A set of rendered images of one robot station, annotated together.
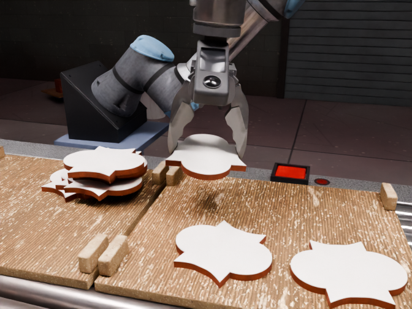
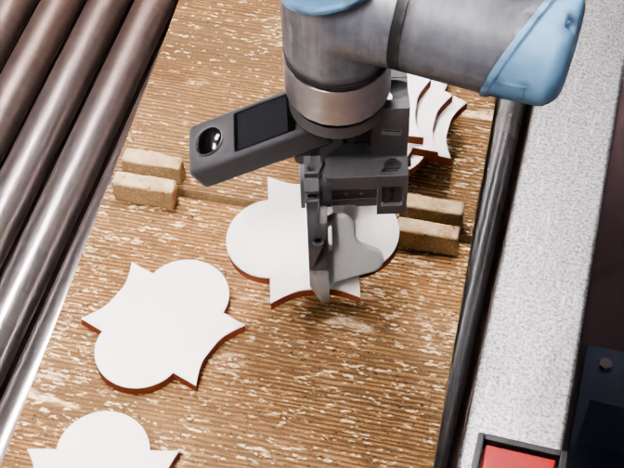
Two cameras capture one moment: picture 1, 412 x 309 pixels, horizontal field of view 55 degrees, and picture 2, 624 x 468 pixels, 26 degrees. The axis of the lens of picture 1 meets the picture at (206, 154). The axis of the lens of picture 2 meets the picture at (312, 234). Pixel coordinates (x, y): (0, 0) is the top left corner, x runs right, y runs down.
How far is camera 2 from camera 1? 1.11 m
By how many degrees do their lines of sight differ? 72
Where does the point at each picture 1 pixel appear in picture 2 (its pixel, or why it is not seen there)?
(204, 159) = (279, 234)
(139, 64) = not seen: outside the picture
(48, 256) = (165, 122)
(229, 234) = (198, 331)
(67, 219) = not seen: hidden behind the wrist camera
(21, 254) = (171, 93)
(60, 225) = not seen: hidden behind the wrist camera
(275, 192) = (384, 428)
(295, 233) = (219, 441)
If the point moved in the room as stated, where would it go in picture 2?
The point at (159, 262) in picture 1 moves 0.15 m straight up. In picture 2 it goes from (145, 250) to (127, 144)
